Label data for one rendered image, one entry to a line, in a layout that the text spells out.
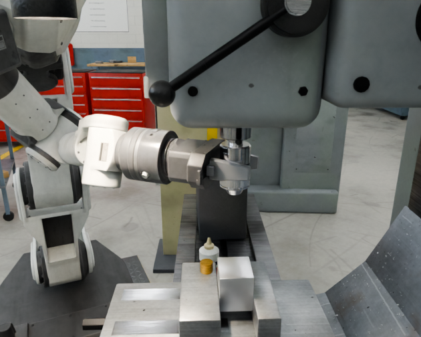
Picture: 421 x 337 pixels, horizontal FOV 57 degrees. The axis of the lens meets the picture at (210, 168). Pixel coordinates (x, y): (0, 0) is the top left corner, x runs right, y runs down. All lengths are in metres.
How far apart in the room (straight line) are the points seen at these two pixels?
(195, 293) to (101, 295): 0.86
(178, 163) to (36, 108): 0.37
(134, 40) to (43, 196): 8.65
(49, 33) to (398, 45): 0.60
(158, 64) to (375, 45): 0.27
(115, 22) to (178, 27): 9.32
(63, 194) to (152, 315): 0.61
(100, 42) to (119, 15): 0.77
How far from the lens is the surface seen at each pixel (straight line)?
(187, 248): 0.96
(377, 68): 0.48
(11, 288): 1.61
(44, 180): 1.16
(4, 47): 0.76
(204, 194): 0.94
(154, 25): 0.54
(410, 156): 0.88
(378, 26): 0.48
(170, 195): 2.48
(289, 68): 0.47
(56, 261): 1.35
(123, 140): 0.62
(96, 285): 1.52
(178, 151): 0.57
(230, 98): 0.46
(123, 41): 9.74
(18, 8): 0.51
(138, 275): 1.84
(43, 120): 0.86
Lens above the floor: 1.42
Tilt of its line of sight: 19 degrees down
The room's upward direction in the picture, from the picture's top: straight up
